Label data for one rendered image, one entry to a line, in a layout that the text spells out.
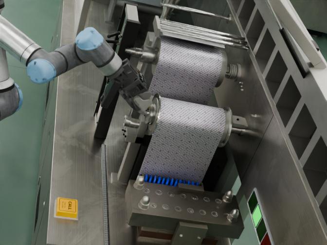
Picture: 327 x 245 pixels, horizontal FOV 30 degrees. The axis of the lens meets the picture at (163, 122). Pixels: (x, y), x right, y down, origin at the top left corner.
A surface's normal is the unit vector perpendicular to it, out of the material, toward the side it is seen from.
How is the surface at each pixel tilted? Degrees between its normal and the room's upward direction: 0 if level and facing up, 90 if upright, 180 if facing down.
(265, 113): 90
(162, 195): 0
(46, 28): 0
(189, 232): 90
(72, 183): 0
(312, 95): 90
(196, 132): 88
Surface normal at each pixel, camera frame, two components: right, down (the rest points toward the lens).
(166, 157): 0.10, 0.60
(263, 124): -0.95, -0.17
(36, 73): -0.47, 0.40
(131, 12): 0.29, -0.78
